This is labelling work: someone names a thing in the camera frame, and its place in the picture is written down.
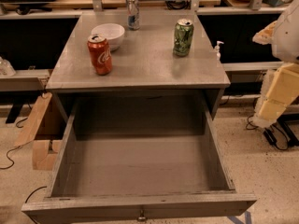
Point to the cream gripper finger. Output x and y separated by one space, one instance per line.
264 37
279 89

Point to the green soda can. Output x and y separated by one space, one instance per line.
183 37

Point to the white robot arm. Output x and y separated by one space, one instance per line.
285 39

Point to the grey cabinet with top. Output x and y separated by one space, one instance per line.
145 59

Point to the silver blue tall can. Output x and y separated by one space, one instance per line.
133 14

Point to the red cola can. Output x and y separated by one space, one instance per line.
100 54

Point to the open grey top drawer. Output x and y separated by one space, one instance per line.
124 153

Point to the small pump dispenser bottle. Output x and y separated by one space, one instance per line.
217 49

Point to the white bowl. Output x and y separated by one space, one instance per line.
112 32

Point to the cardboard box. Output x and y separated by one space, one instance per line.
44 130

